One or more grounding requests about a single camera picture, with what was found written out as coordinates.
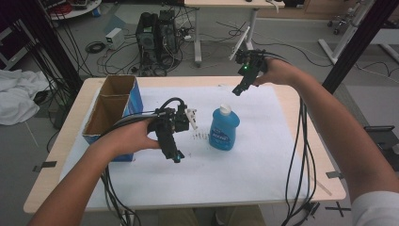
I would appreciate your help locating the person's left leg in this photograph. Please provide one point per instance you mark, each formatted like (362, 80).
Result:
(177, 218)

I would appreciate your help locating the person's left hand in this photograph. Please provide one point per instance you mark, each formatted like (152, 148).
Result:
(131, 138)

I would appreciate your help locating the white table mat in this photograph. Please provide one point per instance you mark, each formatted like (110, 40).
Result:
(219, 179)

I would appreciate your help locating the blue cardboard box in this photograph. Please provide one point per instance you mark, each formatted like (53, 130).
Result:
(109, 109)

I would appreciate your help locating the person's right hand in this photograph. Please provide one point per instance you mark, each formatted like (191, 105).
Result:
(280, 73)

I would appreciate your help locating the black metal frame post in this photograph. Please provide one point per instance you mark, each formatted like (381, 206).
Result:
(354, 50)
(53, 47)

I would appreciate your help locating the white metal stand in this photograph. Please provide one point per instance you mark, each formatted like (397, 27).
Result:
(343, 37)

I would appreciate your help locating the white crumpled cloth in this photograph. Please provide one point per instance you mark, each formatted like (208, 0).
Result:
(19, 94)

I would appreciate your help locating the small white box device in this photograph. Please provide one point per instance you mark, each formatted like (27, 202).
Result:
(114, 38)

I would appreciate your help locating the white shirt sleeve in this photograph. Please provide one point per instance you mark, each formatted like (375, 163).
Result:
(376, 210)

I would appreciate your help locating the blue liquid bottle white cap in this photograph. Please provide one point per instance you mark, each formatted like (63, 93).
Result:
(224, 128)

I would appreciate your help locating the round white table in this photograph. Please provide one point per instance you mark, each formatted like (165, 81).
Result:
(81, 11)

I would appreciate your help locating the black flat device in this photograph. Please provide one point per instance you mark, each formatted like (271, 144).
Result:
(384, 141)

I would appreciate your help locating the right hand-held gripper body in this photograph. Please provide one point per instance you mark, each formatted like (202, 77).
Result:
(251, 62)

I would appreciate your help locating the person's right leg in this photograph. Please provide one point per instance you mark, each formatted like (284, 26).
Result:
(246, 217)

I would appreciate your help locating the person's leg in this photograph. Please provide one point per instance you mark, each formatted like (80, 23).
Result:
(177, 218)
(246, 217)

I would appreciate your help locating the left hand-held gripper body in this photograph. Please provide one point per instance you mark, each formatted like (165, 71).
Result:
(169, 121)

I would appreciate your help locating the black tape strip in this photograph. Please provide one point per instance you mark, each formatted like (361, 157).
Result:
(47, 165)
(334, 175)

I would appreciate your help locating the wooden desk white legs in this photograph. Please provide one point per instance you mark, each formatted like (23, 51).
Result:
(219, 3)

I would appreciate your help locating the black computer tower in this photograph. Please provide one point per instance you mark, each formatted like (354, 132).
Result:
(146, 39)
(167, 31)

